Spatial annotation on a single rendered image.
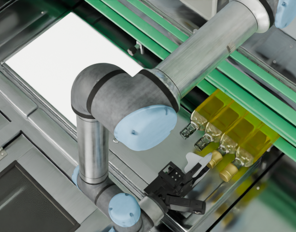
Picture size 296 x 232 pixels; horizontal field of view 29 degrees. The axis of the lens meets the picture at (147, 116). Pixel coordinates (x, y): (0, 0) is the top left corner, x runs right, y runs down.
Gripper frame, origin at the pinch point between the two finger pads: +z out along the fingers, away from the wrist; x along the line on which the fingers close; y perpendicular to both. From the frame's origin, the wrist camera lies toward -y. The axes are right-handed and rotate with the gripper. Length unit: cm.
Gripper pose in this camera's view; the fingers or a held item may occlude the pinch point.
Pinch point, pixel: (210, 162)
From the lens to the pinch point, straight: 165.8
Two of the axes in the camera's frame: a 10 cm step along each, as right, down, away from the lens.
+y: -7.1, -5.8, 4.0
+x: 0.6, 5.2, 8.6
